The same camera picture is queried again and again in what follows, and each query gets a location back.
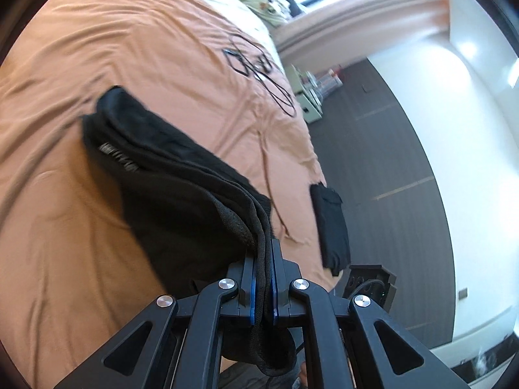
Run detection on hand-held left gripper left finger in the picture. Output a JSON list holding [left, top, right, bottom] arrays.
[[53, 251, 259, 389]]

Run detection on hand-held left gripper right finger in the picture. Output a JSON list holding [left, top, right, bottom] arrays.
[[270, 239, 455, 389]]

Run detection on black pants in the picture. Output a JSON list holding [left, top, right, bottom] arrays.
[[81, 85, 298, 377]]

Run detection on folded black garment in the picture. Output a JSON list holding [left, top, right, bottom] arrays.
[[309, 183, 352, 278]]

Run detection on white nightstand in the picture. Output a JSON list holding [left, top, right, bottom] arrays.
[[289, 65, 325, 124]]

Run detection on bed with orange sheet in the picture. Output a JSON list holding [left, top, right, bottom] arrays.
[[0, 0, 331, 389]]

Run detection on black phone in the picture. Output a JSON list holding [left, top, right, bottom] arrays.
[[223, 48, 251, 77]]

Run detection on pink curtain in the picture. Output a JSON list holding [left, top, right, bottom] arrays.
[[275, 0, 452, 66]]

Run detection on cream blanket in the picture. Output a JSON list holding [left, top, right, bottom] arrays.
[[168, 0, 281, 54]]

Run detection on black cables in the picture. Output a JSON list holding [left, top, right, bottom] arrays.
[[222, 33, 297, 119]]

